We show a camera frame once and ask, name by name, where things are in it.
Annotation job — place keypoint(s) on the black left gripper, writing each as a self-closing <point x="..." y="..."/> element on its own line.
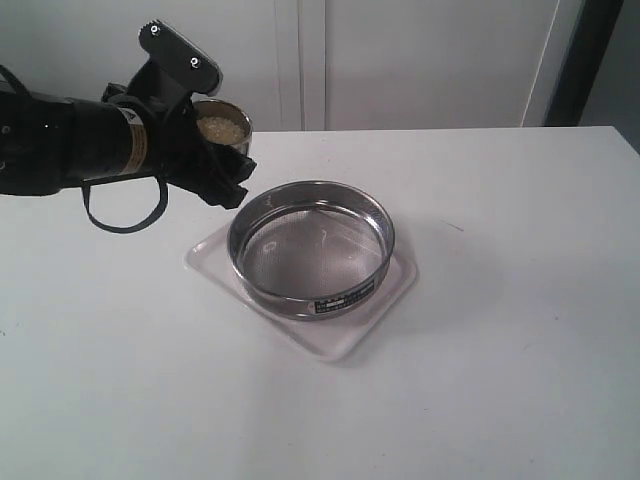
<point x="176" y="152"/>

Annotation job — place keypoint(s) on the stainless steel cup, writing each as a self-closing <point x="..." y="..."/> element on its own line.
<point x="219" y="108"/>

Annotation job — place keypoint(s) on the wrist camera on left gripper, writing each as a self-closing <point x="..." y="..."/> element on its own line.
<point x="179" y="58"/>

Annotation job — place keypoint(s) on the white cabinet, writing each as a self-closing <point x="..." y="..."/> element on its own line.
<point x="317" y="65"/>

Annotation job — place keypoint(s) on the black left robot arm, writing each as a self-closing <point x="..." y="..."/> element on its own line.
<point x="51" y="143"/>

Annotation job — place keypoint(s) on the round stainless steel sieve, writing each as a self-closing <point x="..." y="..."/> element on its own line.
<point x="311" y="250"/>

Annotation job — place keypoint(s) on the white square plastic tray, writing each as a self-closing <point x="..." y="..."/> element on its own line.
<point x="327" y="340"/>

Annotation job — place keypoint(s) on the yellow and white grain mix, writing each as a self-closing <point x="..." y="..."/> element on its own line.
<point x="220" y="130"/>

